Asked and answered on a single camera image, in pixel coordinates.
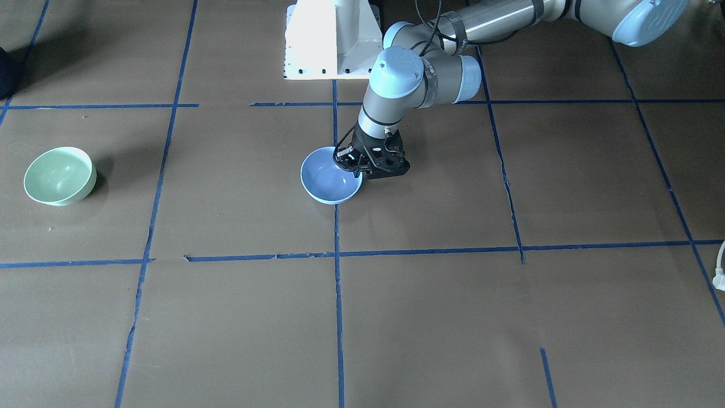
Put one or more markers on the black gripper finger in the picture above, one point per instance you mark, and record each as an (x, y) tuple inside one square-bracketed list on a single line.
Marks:
[(356, 166), (343, 153)]

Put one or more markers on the blue bowl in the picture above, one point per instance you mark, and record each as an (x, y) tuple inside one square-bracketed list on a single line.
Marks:
[(325, 181)]

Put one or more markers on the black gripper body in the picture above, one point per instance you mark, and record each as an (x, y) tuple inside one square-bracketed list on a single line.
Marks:
[(360, 148)]

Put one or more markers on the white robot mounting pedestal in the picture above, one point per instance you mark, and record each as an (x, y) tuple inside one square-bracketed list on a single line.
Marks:
[(327, 40)]

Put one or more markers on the green bowl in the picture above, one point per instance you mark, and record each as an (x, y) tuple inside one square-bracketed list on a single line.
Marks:
[(60, 177)]

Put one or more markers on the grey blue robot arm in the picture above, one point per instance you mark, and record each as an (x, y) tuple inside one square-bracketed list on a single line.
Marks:
[(423, 65)]

